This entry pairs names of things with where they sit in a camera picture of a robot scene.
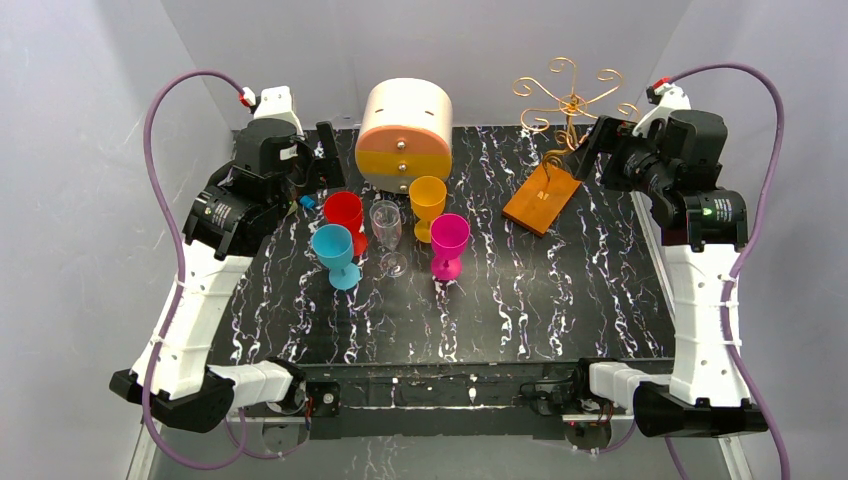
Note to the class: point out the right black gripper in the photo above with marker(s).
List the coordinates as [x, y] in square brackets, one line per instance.
[607, 147]

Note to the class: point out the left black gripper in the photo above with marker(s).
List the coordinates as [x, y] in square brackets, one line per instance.
[317, 164]

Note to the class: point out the red wine glass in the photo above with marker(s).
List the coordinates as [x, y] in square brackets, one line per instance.
[346, 209]

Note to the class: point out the clear wine glass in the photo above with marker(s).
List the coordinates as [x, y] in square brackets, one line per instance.
[386, 222]

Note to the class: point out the blue wine glass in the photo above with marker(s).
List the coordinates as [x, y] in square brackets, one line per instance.
[333, 246]

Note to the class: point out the yellow wine glass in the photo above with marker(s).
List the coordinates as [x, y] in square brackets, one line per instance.
[427, 196]

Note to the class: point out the magenta wine glass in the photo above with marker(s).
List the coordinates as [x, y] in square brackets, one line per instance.
[449, 237]

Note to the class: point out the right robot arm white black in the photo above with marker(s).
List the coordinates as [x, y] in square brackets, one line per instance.
[704, 229]

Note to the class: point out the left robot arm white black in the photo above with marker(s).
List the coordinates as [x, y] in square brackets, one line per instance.
[242, 203]

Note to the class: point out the wooden rack base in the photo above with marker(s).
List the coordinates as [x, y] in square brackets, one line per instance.
[540, 199]

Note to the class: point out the round pastel drawer cabinet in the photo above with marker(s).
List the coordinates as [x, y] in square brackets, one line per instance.
[406, 133]

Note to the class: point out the gold wire glass rack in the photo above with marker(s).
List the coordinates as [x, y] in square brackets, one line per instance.
[571, 105]

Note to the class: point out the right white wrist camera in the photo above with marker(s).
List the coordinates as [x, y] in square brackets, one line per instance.
[666, 97]

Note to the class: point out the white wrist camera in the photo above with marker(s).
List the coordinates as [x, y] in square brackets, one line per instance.
[666, 97]
[275, 103]

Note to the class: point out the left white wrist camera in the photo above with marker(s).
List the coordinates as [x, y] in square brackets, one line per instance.
[275, 103]

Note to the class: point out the black front mounting rail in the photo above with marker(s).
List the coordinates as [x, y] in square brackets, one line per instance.
[454, 399]

